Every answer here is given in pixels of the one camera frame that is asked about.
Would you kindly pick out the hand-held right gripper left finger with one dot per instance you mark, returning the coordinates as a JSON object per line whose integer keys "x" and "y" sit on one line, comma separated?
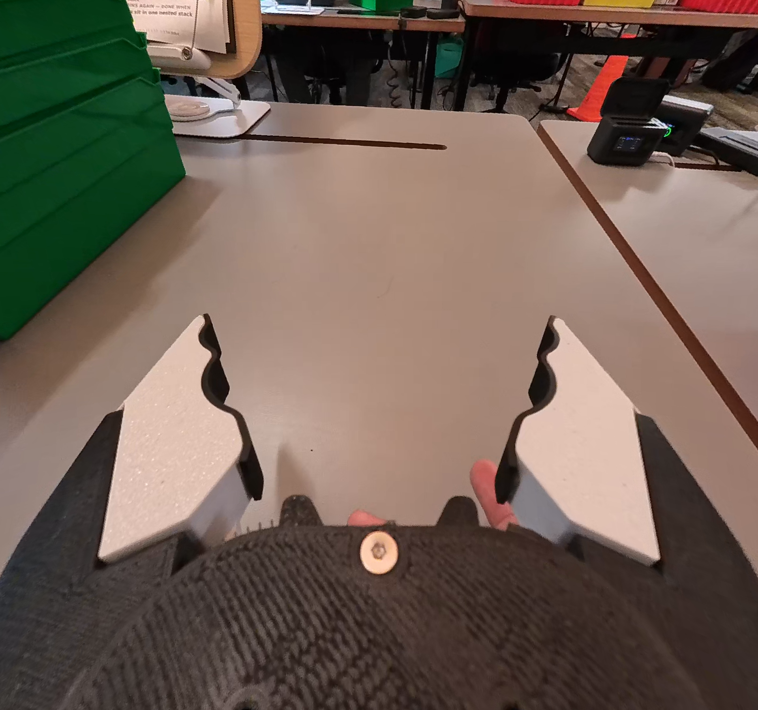
{"x": 172, "y": 461}

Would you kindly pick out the teal bag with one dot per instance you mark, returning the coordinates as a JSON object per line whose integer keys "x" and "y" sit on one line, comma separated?
{"x": 448, "y": 59}

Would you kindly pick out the black flat device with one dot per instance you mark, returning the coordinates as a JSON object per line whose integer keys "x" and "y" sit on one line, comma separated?
{"x": 734, "y": 148}

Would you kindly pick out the wooden-top table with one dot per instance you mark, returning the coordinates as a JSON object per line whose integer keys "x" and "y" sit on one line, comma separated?
{"x": 569, "y": 14}
{"x": 355, "y": 21}

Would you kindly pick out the black charger box with display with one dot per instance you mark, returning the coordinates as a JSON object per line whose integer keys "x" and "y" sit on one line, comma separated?
{"x": 625, "y": 142}

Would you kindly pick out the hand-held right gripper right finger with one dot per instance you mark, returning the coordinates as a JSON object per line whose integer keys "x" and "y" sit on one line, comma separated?
{"x": 592, "y": 461}

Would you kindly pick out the instruction sheet on stand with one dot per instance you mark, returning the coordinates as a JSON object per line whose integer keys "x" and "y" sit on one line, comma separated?
{"x": 246, "y": 12}

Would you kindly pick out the black office chair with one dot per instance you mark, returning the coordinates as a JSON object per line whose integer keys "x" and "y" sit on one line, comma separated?
{"x": 515, "y": 65}

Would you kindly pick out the person's right hand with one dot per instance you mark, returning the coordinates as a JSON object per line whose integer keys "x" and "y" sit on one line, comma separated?
{"x": 488, "y": 491}

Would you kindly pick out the black small device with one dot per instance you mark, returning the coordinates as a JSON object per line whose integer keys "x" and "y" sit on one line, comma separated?
{"x": 441, "y": 8}

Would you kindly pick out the orange traffic cone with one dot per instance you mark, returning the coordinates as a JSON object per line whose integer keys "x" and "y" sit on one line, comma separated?
{"x": 604, "y": 88}

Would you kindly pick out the printed instruction sheet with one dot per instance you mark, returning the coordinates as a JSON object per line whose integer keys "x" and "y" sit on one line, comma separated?
{"x": 166, "y": 0}

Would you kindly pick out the black device with green light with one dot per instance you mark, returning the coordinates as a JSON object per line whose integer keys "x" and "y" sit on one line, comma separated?
{"x": 687, "y": 118}

